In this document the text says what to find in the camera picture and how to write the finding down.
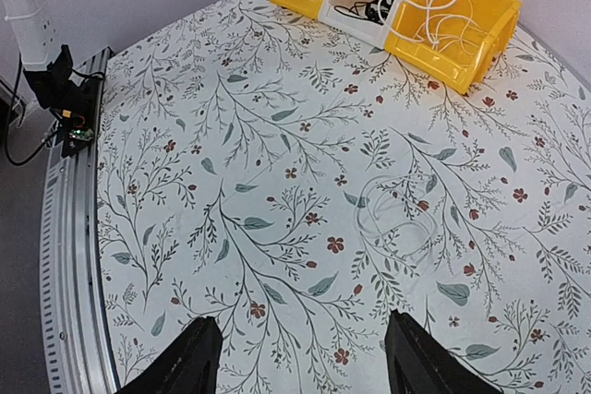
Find right yellow plastic bin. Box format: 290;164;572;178
384;0;523;94

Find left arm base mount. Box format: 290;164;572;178
4;44;105;167

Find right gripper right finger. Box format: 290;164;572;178
385;310;498;394

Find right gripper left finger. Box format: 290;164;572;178
118;316;223;394

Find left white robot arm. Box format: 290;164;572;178
2;0;61;72

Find front aluminium rail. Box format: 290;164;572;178
39;45;121;394

